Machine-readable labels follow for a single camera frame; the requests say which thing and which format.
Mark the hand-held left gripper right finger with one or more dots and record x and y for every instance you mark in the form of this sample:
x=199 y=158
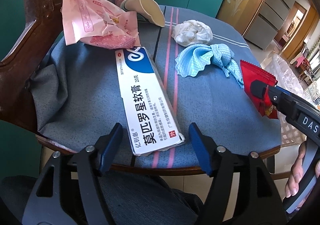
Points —
x=200 y=145

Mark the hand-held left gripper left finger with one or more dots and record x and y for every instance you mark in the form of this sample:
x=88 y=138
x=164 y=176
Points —
x=110 y=145

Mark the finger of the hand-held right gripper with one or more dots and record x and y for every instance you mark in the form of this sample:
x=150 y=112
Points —
x=282 y=91
x=260 y=87

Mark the red foil wrapper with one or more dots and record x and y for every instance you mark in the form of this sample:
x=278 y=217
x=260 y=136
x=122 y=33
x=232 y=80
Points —
x=250 y=75

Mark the clear plastic basket liner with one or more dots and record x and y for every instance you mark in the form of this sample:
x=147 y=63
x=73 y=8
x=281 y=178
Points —
x=282 y=72

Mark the white and blue ointment box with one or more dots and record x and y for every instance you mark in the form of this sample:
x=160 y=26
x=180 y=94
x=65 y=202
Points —
x=145 y=105

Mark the light blue cloth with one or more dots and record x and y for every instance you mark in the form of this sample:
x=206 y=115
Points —
x=197 y=60

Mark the white tissue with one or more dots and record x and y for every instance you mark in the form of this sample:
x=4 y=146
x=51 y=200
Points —
x=190 y=32

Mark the pink printed wrapper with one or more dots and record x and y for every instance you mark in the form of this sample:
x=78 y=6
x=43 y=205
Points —
x=82 y=15

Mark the person's right hand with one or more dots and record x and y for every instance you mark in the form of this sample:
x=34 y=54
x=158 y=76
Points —
x=296 y=170

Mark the blue striped seat cushion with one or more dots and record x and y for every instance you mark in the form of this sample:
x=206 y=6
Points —
x=212 y=120

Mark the pink cloth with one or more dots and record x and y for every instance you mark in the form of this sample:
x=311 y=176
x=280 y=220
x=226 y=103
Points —
x=300 y=61

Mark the green garland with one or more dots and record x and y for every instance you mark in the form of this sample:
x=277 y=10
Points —
x=315 y=44

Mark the person's leg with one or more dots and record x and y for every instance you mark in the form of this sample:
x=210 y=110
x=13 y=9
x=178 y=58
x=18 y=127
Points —
x=140 y=197

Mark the wooden glass door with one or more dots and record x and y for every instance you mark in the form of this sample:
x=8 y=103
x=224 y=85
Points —
x=242 y=8

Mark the grey refrigerator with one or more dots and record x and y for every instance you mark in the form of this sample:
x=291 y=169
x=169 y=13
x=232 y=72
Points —
x=275 y=3

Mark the beige paper cup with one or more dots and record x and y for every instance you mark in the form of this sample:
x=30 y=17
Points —
x=150 y=11

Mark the carved wooden chair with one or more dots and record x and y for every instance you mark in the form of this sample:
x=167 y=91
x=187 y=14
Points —
x=25 y=40

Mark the wooden door frame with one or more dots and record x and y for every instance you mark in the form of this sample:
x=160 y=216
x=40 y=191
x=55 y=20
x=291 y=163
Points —
x=303 y=27

